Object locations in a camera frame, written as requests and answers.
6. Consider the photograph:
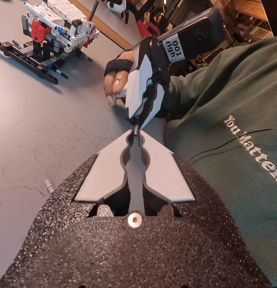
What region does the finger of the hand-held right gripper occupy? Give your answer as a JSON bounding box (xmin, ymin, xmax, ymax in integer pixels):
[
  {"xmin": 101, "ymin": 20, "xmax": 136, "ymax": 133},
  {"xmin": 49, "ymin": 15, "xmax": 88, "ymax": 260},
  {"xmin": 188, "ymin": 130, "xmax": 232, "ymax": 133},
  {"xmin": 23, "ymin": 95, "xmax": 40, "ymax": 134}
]
[
  {"xmin": 125, "ymin": 54, "xmax": 153, "ymax": 123},
  {"xmin": 138, "ymin": 84, "xmax": 165, "ymax": 130}
]

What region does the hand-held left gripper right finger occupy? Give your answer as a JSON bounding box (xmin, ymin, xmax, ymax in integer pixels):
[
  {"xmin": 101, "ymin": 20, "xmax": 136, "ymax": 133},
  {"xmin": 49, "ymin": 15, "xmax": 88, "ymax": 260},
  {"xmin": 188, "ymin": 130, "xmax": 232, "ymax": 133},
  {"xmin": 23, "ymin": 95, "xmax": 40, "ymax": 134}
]
[{"xmin": 138, "ymin": 129, "xmax": 195, "ymax": 203}]

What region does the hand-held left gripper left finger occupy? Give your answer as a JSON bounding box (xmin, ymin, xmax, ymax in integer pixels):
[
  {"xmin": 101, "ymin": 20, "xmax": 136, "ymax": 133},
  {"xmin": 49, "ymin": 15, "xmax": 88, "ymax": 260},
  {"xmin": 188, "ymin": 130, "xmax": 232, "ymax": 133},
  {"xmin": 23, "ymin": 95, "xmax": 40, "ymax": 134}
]
[{"xmin": 74, "ymin": 129, "xmax": 133, "ymax": 202}]

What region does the white lego truck model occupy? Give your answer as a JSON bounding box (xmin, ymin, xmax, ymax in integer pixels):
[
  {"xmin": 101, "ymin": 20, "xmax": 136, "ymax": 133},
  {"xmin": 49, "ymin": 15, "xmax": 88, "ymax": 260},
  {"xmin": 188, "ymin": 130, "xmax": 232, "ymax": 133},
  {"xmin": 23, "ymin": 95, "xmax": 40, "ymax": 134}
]
[{"xmin": 0, "ymin": 0, "xmax": 100, "ymax": 85}]

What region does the person's right forearm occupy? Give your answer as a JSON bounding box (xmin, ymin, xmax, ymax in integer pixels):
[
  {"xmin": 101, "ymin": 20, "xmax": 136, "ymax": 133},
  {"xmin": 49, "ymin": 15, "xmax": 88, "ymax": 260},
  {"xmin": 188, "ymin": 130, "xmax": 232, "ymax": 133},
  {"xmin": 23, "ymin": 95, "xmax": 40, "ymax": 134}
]
[{"xmin": 166, "ymin": 53, "xmax": 231, "ymax": 119}]

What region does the light grey lego pin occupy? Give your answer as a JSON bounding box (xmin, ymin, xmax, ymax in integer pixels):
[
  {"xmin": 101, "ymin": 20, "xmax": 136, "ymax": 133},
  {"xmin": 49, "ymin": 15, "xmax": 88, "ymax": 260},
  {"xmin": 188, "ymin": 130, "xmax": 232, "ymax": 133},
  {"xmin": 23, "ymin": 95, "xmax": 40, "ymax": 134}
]
[{"xmin": 44, "ymin": 179, "xmax": 55, "ymax": 194}]

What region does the person's right hand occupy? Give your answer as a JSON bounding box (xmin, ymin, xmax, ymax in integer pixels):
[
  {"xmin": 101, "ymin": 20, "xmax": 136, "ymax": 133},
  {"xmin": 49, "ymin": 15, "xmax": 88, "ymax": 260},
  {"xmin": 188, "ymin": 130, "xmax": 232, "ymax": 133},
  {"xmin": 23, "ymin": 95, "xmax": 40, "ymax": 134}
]
[{"xmin": 103, "ymin": 51, "xmax": 135, "ymax": 107}]

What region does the grey table with black inset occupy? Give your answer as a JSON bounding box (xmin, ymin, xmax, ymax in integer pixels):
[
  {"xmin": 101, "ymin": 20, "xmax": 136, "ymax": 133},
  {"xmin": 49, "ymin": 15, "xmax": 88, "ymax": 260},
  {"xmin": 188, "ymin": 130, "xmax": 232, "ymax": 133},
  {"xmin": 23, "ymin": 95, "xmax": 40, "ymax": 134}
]
[{"xmin": 69, "ymin": 0, "xmax": 143, "ymax": 51}]

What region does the black earbud cable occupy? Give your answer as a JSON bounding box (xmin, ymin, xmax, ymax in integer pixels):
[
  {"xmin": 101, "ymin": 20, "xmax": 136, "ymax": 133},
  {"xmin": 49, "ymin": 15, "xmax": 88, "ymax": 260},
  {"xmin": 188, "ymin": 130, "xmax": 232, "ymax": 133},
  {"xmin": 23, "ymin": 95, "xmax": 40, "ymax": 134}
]
[{"xmin": 188, "ymin": 128, "xmax": 274, "ymax": 165}]

